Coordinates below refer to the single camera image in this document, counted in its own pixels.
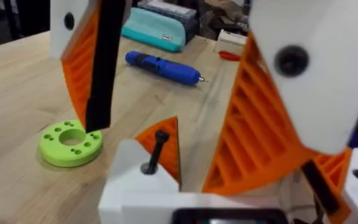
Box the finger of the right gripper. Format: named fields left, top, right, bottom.
left=50, top=0, right=127, bottom=134
left=202, top=0, right=358, bottom=197

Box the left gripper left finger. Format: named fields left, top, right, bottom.
left=98, top=116, right=181, bottom=224

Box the black screw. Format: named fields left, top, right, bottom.
left=140, top=129, right=170, bottom=175

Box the blue electric screwdriver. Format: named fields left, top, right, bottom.
left=124, top=50, right=209, bottom=87

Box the teal zip bag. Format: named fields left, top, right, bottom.
left=121, top=7, right=188, bottom=53

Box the green disc with holes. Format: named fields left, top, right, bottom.
left=39, top=119, right=104, bottom=168

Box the white cardboard box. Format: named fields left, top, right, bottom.
left=214, top=29, right=248, bottom=57

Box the dark grey storage box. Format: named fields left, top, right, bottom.
left=137, top=0, right=198, bottom=32

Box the red-handled tool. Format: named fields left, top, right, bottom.
left=218, top=50, right=242, bottom=62

